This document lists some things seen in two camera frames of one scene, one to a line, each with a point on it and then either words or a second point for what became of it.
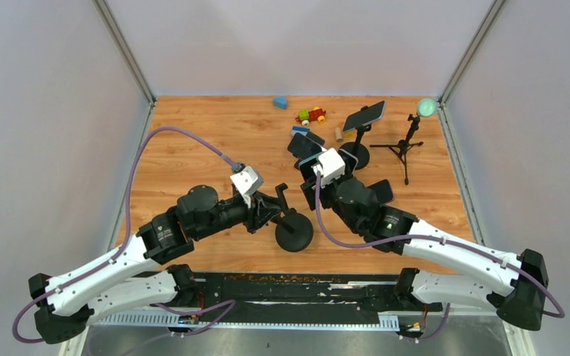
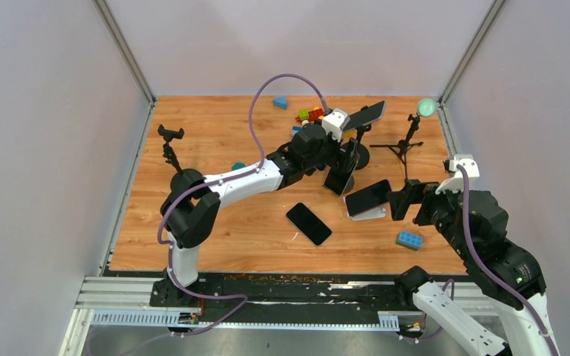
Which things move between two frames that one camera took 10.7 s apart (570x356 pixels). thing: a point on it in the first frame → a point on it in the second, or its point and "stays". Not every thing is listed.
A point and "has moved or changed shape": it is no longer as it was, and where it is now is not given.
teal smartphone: (306, 167) has moved or changed shape
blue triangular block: (280, 102) stays
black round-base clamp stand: (294, 231) → (181, 178)
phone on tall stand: (364, 116) stays
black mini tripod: (400, 149) stays
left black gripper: (263, 209) → (340, 158)
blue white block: (303, 130) stays
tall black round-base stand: (358, 149) stays
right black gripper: (309, 189) → (413, 191)
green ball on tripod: (427, 107) stays
